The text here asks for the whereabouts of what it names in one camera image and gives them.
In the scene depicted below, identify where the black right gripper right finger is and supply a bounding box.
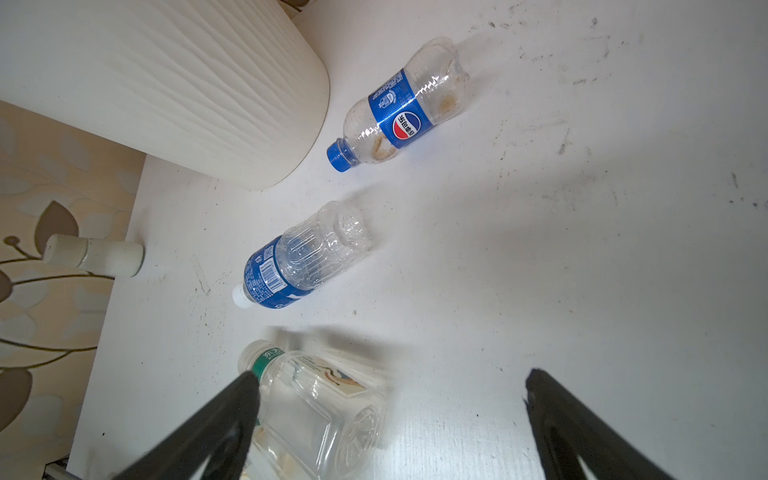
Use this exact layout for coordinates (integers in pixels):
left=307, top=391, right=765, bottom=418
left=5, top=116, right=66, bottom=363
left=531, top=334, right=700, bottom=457
left=525, top=369, right=670, bottom=479

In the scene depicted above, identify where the white ribbed trash bin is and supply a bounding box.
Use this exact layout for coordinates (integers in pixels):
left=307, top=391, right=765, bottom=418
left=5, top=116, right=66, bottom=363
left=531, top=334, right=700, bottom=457
left=1, top=1, right=330, bottom=190

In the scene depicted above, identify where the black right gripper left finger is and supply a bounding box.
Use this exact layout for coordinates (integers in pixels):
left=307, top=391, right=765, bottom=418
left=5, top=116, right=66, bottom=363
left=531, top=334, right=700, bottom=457
left=117, top=371, right=260, bottom=479

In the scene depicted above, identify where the clear bottle blue cap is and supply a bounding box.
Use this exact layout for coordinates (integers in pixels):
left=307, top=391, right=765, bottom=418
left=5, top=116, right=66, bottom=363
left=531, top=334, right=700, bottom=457
left=327, top=37, right=470, bottom=172

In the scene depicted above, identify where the clear bottle green neck band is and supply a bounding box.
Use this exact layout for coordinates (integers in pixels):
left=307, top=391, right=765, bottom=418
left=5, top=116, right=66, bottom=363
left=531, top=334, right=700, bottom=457
left=237, top=339, right=386, bottom=479

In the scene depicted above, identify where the clear bottle blue label middle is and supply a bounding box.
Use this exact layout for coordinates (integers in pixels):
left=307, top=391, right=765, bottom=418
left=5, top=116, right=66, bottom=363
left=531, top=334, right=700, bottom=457
left=232, top=201, right=372, bottom=310

